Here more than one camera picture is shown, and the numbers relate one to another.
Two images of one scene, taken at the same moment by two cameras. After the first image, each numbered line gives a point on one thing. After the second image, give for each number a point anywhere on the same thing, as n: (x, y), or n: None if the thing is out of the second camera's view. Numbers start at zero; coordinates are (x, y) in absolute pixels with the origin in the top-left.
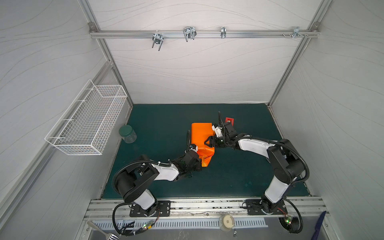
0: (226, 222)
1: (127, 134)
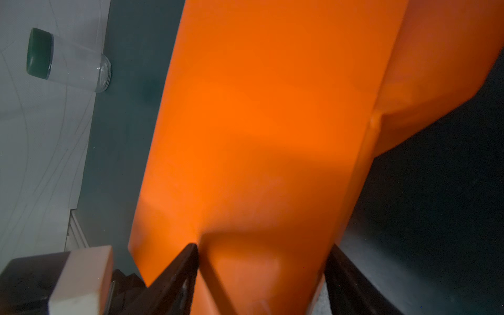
0: None
1: (51, 57)
